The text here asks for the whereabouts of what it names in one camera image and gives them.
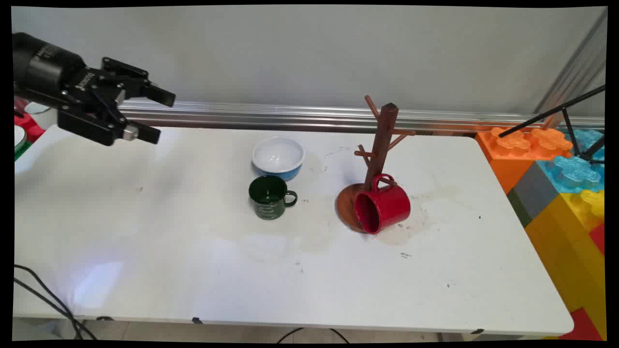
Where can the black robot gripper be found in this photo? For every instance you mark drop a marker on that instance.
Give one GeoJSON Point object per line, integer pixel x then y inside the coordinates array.
{"type": "Point", "coordinates": [48, 72]}

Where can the red ceramic mug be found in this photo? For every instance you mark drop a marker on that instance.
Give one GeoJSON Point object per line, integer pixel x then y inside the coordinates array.
{"type": "Point", "coordinates": [391, 205]}

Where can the white cup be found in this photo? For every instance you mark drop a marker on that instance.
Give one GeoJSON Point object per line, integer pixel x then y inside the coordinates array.
{"type": "Point", "coordinates": [44, 117]}

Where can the red plastic container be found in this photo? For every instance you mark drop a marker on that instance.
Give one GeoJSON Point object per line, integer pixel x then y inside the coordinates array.
{"type": "Point", "coordinates": [30, 129]}

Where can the white bowl blue outside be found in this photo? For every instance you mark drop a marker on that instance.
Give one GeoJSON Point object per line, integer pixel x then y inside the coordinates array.
{"type": "Point", "coordinates": [278, 154]}

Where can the dark green enamel mug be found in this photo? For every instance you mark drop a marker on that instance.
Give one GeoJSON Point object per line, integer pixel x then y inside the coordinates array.
{"type": "Point", "coordinates": [268, 205]}

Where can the brown wooden mug tree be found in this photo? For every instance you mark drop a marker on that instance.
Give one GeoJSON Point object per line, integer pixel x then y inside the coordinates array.
{"type": "Point", "coordinates": [382, 140]}

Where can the orange large toy block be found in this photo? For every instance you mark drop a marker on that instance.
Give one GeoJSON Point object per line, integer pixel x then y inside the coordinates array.
{"type": "Point", "coordinates": [503, 162]}

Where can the green large toy block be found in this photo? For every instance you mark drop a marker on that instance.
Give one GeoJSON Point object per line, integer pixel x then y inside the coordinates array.
{"type": "Point", "coordinates": [517, 208]}

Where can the grey blue large toy block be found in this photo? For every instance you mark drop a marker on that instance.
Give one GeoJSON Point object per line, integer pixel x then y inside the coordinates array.
{"type": "Point", "coordinates": [534, 188]}

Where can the black tripod stand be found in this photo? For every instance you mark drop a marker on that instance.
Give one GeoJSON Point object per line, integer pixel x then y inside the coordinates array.
{"type": "Point", "coordinates": [551, 111]}

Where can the blue translucent toy block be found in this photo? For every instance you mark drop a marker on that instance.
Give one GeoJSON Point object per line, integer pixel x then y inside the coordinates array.
{"type": "Point", "coordinates": [587, 137]}

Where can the red large toy block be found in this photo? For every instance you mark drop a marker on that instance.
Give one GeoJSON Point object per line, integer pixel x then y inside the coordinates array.
{"type": "Point", "coordinates": [598, 239]}
{"type": "Point", "coordinates": [582, 326]}

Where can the long horizontal aluminium rail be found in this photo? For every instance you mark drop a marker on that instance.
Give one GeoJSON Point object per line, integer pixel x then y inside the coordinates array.
{"type": "Point", "coordinates": [290, 116]}

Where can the slanted aluminium frame profile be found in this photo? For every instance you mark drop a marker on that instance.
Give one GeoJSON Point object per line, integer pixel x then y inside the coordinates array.
{"type": "Point", "coordinates": [575, 67]}

